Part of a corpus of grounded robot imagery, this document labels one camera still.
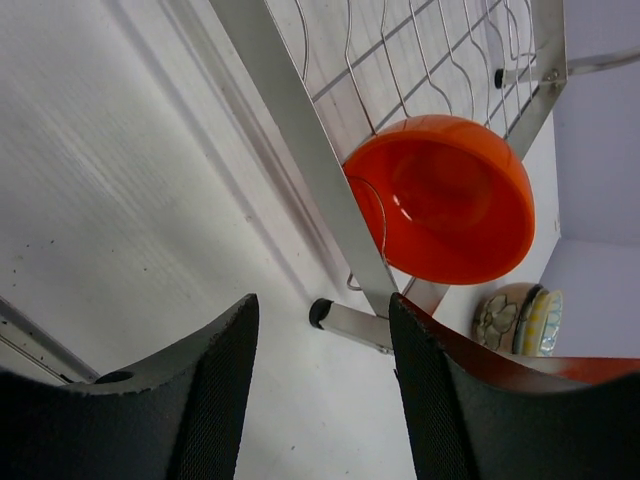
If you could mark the steel wire dish rack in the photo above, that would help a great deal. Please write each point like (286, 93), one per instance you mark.
(332, 74)

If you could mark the aluminium table rail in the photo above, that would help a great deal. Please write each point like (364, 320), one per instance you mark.
(35, 345)

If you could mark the orange bowl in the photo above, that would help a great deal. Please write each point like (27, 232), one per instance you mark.
(445, 199)

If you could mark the yellow blue patterned bowl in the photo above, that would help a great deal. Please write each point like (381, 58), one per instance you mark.
(538, 331)

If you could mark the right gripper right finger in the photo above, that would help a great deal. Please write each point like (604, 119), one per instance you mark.
(472, 413)

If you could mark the mint green floral bowl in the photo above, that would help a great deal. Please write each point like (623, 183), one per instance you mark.
(499, 318)

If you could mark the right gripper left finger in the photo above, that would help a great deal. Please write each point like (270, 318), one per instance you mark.
(177, 414)

